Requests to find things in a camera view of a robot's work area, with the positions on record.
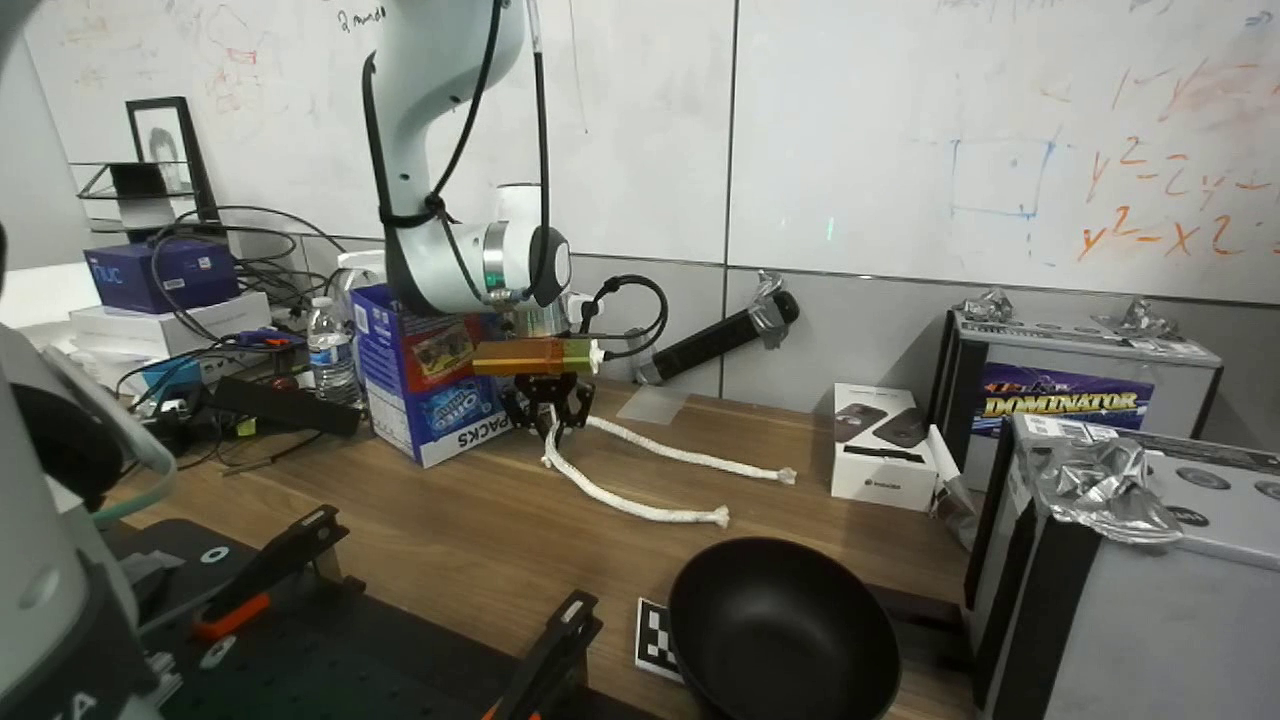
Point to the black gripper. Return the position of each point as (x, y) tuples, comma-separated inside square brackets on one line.
[(553, 391)]

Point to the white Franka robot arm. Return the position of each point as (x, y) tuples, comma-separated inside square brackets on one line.
[(427, 255)]

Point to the blue cardboard snack box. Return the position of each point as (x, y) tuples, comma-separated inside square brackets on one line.
[(403, 387)]

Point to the small white product box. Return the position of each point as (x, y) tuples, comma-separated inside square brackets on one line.
[(881, 466)]

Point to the flat white box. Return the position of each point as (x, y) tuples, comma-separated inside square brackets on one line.
[(201, 323)]

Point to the dark blue cardboard box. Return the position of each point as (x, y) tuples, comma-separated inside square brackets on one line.
[(146, 272)]

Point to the clear plastic water bottle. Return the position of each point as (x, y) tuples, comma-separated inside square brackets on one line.
[(331, 353)]

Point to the black white fiducial tag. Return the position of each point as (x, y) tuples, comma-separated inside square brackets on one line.
[(653, 642)]

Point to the black perforated board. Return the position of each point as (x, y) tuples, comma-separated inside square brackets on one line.
[(372, 653)]

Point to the black bowl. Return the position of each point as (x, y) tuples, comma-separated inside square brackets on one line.
[(787, 642)]

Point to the whiteboard with orange formulas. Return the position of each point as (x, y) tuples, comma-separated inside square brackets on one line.
[(932, 132)]

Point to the black battery with Dominator label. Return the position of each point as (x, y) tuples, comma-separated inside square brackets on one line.
[(1066, 395)]

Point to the crumpled aluminium foil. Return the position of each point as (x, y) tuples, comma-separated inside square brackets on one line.
[(1095, 482)]

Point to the grey battery with black side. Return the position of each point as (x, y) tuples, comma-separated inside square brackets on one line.
[(1174, 626)]

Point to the orange wrist camera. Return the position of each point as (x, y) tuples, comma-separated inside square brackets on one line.
[(535, 356)]

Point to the black cylinder with duct tape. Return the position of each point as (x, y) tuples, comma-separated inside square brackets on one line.
[(707, 345)]

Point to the black picture frame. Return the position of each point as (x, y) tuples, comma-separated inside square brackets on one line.
[(166, 155)]

